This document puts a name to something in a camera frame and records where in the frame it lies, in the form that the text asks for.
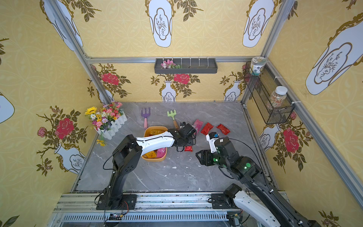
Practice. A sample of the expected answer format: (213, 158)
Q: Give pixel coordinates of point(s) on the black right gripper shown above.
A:
(205, 157)

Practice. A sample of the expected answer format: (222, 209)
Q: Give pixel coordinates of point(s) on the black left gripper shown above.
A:
(188, 135)

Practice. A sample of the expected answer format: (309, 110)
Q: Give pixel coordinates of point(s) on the red tea bag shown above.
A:
(207, 128)
(223, 129)
(188, 148)

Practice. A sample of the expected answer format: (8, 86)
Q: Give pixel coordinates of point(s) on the long pink tea bag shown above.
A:
(197, 125)

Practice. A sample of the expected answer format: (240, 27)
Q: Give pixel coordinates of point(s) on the yellow tea bag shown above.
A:
(150, 155)
(156, 132)

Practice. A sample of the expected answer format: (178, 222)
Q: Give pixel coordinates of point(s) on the red tea bag top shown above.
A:
(223, 129)

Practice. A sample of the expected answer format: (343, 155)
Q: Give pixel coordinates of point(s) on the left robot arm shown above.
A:
(125, 159)

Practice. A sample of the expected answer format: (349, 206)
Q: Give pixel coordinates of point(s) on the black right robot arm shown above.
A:
(273, 210)

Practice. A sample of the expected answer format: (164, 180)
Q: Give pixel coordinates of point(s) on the pink tea bag with barcode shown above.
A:
(161, 152)

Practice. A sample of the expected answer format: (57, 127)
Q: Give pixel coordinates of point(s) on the yellow plastic storage box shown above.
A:
(146, 134)

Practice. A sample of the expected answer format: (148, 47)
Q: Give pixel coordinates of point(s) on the flower box white fence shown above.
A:
(106, 120)

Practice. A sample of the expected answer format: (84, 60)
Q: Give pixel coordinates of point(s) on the green toy rake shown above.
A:
(172, 114)

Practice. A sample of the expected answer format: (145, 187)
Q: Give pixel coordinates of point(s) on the purple toy rake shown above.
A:
(145, 113)

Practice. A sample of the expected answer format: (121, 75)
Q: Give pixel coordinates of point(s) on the clear jar white lid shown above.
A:
(277, 97)

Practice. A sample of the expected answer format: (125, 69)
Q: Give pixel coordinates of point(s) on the jar with patterned label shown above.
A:
(257, 65)

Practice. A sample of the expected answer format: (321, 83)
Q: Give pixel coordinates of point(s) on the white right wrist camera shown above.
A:
(211, 139)

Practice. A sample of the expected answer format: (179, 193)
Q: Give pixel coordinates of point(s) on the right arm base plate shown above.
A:
(221, 201)

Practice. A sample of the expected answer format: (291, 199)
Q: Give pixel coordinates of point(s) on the grey wall shelf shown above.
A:
(186, 65)

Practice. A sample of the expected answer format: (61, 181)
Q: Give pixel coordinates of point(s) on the black wire basket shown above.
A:
(260, 89)

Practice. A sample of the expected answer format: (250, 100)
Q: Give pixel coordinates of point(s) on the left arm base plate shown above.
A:
(125, 202)

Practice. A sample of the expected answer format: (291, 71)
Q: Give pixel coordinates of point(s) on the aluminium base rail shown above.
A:
(150, 207)

